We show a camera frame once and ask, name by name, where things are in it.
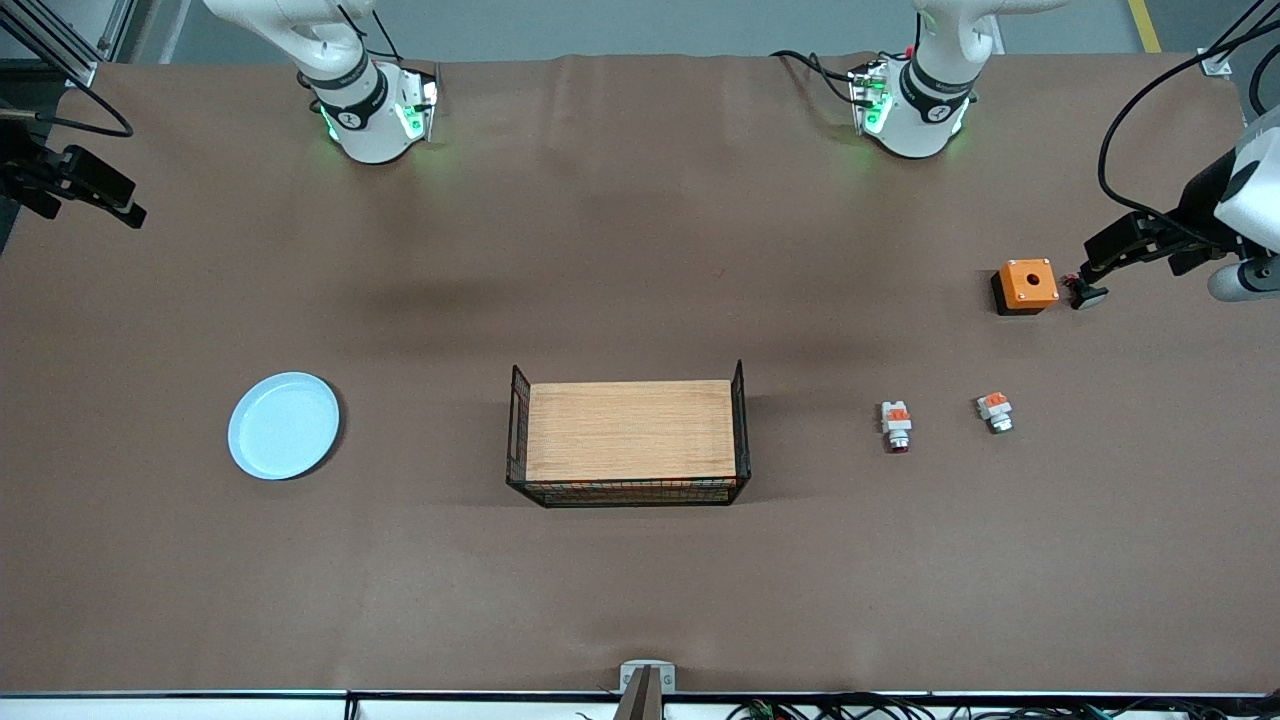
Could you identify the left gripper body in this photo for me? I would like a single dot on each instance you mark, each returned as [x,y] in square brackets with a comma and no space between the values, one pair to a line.
[1197,203]

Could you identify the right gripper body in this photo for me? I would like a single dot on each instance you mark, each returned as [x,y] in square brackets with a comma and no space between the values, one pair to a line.
[22,166]

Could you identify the red push button switch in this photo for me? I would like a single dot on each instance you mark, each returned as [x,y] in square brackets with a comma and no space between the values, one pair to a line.
[896,420]

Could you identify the light blue round plate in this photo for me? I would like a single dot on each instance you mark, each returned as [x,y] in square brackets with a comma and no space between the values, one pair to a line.
[285,425]

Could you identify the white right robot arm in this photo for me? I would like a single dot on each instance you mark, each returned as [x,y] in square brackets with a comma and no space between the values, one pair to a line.
[360,110]

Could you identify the small black knob part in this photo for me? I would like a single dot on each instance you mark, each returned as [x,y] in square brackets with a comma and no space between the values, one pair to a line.
[1088,295]

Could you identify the brown table cover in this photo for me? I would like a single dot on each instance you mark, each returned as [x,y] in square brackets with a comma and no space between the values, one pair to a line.
[640,250]

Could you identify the wooden board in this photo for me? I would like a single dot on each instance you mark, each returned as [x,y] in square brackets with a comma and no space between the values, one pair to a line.
[630,430]

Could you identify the aluminium frame post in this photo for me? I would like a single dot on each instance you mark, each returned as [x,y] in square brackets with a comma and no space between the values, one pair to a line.
[1217,62]
[82,72]

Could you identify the orange button enclosure box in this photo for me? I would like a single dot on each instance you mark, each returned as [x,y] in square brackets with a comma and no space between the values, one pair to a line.
[1028,283]

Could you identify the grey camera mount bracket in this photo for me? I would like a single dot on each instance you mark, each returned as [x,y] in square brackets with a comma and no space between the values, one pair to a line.
[647,690]

